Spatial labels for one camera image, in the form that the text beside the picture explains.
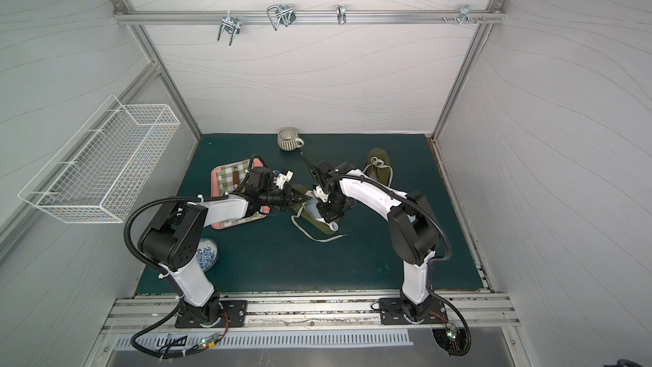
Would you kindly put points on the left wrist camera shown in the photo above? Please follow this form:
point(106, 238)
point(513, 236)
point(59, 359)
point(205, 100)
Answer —
point(282, 179)

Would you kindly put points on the metal hook clamp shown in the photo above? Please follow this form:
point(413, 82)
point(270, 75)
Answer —
point(464, 16)
point(230, 27)
point(281, 15)

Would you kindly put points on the metal hook clamp left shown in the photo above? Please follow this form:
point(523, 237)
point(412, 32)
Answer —
point(230, 27)

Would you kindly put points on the white wire basket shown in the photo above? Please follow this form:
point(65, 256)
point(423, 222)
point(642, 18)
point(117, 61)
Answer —
point(98, 174)

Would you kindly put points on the blue white patterned bowl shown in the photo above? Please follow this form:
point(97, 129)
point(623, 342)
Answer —
point(206, 253)

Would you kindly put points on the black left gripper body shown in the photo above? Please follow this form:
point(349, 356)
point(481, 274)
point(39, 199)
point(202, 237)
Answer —
point(292, 196)

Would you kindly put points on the green checkered cloth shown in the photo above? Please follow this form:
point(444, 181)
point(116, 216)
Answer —
point(232, 173)

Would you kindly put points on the aluminium top rail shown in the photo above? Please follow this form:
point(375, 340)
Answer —
point(303, 17)

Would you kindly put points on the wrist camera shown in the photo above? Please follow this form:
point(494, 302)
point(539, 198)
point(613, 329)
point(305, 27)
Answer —
point(320, 194)
point(282, 179)

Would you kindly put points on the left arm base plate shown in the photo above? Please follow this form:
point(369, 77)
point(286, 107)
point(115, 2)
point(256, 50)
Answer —
point(212, 315)

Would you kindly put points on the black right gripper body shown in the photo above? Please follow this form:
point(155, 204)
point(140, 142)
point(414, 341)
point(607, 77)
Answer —
point(330, 209)

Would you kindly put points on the white slotted vent strip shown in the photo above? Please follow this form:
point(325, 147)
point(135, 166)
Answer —
point(286, 339)

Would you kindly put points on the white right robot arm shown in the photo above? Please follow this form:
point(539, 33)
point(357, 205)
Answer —
point(416, 235)

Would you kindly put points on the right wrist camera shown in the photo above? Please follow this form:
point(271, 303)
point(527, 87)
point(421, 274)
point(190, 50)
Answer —
point(320, 194)

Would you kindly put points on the ribbed ceramic mug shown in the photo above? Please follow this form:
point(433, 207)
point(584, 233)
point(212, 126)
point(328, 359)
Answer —
point(288, 139)

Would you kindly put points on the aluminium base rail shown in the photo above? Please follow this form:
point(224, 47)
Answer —
point(267, 311)

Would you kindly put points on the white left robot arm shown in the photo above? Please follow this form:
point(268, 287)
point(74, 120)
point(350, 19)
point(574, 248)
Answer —
point(165, 234)

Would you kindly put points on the metal hook clamp middle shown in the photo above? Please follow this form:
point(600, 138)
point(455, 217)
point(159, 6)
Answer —
point(281, 15)

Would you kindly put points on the metal hook small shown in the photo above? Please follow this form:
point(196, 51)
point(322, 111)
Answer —
point(341, 14)

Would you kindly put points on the metal hook clamp right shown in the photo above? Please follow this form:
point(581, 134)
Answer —
point(464, 16)

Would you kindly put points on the olive green shoe white laces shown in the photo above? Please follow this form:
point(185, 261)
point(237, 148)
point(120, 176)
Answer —
point(331, 230)

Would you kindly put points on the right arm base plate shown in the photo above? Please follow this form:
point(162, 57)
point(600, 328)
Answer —
point(395, 311)

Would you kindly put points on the light blue insole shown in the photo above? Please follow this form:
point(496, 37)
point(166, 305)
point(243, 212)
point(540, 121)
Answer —
point(312, 209)

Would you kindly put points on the pink tray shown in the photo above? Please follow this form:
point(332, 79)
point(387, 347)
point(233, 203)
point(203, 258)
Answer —
point(219, 183)

